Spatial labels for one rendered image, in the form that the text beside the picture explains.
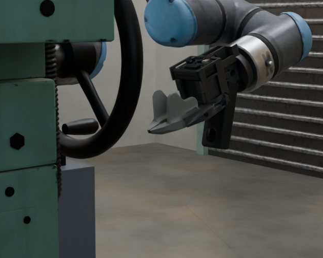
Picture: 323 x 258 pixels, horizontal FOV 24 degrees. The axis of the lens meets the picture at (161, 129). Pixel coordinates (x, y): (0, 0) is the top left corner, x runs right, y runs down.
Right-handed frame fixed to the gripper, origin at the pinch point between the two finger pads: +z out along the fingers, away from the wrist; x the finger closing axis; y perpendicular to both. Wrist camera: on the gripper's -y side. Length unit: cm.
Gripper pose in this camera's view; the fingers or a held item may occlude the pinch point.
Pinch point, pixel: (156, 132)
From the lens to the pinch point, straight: 117.0
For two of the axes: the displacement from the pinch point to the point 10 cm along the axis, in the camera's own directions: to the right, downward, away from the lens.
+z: -7.1, 4.4, -5.5
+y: -2.6, -8.9, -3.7
